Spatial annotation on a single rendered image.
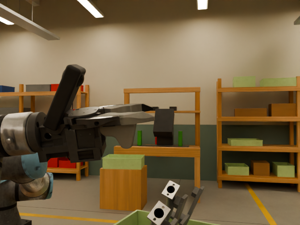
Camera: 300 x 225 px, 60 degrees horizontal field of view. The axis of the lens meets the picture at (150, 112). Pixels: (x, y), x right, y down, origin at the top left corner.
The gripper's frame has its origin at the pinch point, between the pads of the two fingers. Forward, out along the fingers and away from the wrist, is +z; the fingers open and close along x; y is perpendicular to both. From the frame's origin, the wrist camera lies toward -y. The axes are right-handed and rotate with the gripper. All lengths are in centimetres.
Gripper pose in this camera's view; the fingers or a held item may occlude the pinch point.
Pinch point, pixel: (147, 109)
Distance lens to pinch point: 46.0
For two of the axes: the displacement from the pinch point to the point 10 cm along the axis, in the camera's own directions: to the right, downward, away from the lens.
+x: 0.3, 2.1, -9.8
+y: 1.0, 9.7, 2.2
